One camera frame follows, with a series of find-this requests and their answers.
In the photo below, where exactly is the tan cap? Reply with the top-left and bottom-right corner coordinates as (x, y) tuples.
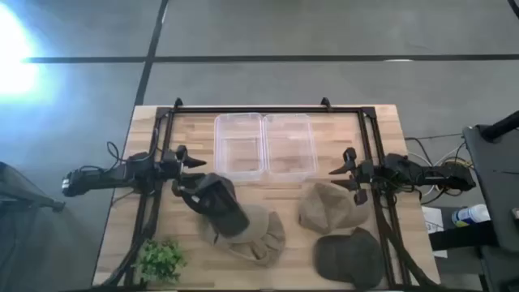
(298, 182), (371, 236)

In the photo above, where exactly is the thin black floor cable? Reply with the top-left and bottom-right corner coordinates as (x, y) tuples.
(404, 132), (465, 142)

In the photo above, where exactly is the dark olive cap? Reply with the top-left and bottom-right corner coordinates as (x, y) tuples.
(313, 226), (386, 290)

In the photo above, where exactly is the clear plastic bin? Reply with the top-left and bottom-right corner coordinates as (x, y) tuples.
(262, 113), (320, 184)
(213, 112), (266, 182)

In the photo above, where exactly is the yellow cable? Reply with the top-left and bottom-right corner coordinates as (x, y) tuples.
(443, 157), (474, 170)

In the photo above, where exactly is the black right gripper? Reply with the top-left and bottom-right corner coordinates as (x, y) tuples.
(328, 147), (376, 206)

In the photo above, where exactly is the beige cap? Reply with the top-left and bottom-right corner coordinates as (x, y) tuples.
(197, 203), (287, 268)

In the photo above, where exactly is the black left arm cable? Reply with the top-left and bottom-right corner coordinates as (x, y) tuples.
(105, 140), (135, 164)

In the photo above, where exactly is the black cap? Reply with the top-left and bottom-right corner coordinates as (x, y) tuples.
(171, 173), (251, 238)

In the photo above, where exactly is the black metal table frame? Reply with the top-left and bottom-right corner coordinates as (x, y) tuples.
(101, 105), (444, 291)

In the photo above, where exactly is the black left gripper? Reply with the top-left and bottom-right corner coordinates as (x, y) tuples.
(160, 144), (212, 183)

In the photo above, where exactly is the small green artificial plant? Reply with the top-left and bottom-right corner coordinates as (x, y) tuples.
(135, 238), (189, 285)

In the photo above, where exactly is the white paper sheet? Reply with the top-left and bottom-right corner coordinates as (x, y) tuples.
(421, 205), (448, 260)

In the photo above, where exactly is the white bottle blue label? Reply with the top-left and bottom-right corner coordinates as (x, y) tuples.
(451, 203), (492, 228)

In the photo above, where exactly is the black cart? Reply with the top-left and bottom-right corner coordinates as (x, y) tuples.
(428, 109), (519, 292)

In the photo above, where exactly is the white cable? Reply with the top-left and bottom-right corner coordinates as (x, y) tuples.
(406, 143), (465, 196)

